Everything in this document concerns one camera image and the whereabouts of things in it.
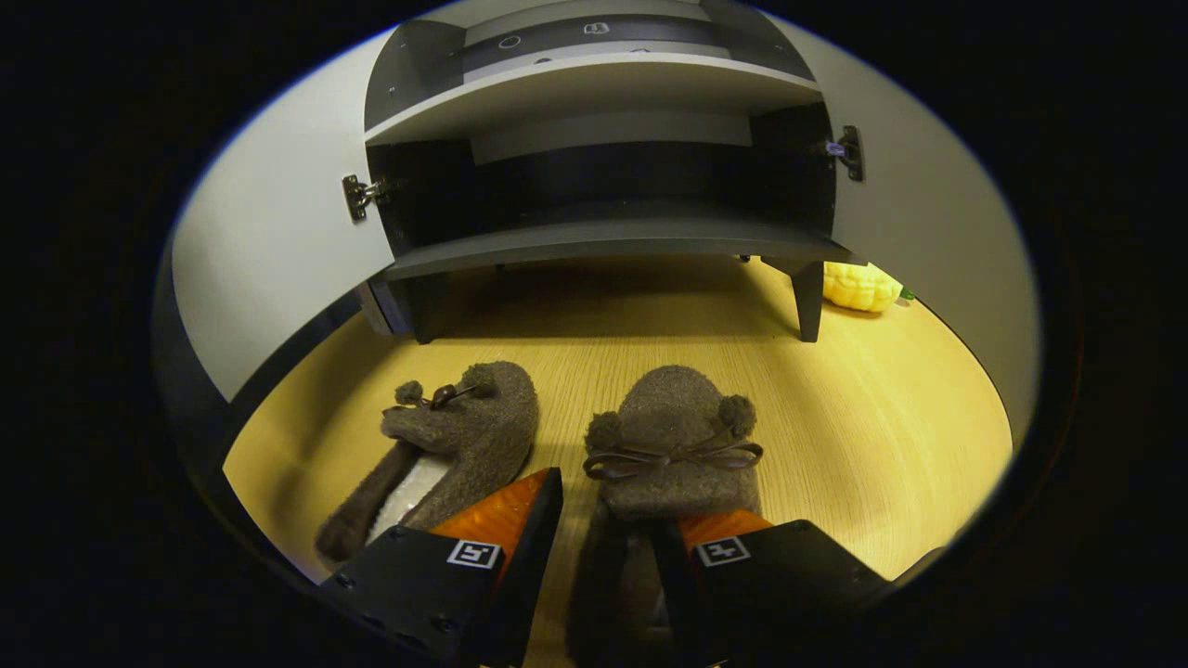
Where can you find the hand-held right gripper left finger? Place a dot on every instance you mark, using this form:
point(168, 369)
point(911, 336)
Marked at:
point(436, 575)

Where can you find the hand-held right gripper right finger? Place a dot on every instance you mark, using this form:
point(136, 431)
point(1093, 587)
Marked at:
point(789, 575)

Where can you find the brown fuzzy shoe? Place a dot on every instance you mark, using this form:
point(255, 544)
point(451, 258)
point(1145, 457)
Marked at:
point(673, 408)
point(492, 417)

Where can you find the white shoe cabinet door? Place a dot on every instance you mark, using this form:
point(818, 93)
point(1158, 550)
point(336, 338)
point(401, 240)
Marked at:
point(937, 232)
point(278, 213)

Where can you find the white shoe cabinet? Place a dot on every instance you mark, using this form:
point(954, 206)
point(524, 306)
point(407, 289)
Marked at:
point(594, 88)

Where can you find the metal door hinge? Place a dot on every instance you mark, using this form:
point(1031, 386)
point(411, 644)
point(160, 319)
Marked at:
point(357, 197)
point(849, 153)

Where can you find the yellow corn toy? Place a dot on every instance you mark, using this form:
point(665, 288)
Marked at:
point(858, 286)

